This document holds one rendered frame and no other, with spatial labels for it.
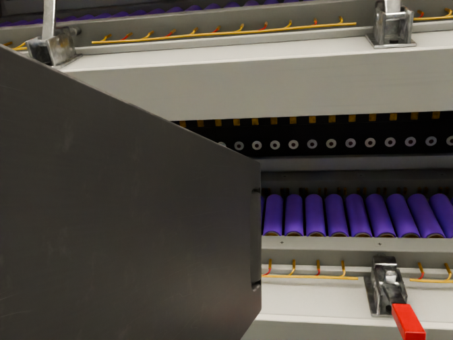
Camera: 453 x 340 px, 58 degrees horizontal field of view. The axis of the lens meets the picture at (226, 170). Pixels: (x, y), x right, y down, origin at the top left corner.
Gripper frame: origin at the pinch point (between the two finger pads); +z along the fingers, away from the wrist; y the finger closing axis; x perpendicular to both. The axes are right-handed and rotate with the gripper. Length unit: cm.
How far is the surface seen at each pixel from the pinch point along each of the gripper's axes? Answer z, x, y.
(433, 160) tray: 34.6, 4.7, 21.9
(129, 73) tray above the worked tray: 16.7, 10.2, -5.0
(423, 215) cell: 28.8, -0.9, 19.0
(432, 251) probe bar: 24.0, -3.6, 18.2
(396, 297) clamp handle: 19.1, -6.3, 14.3
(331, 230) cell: 27.2, -2.2, 10.5
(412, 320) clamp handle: 15.7, -6.9, 14.4
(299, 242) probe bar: 24.6, -3.1, 7.6
